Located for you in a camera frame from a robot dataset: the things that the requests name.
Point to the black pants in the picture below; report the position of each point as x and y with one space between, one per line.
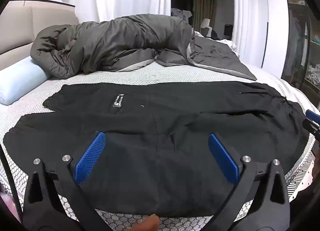
155 120

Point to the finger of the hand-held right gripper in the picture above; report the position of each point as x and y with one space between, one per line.
312 115

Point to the white chair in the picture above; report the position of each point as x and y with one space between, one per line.
207 27

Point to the white bedding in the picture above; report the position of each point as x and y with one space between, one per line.
228 44

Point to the beige padded headboard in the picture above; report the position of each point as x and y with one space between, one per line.
32 25

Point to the honeycomb patterned mattress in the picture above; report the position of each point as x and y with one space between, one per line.
175 73

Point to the pile of clothes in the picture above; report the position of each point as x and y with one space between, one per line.
181 15

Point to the olive green curtain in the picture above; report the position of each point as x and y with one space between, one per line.
203 8

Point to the person's left hand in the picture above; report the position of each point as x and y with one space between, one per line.
150 223

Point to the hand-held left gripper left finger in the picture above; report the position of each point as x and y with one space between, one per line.
90 158

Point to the light blue pillow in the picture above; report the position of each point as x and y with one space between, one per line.
22 80

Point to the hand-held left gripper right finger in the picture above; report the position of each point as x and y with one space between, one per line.
223 161

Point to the dark grey duvet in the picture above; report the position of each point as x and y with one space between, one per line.
120 40

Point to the dark glass door wardrobe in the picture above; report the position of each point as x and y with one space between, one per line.
300 45

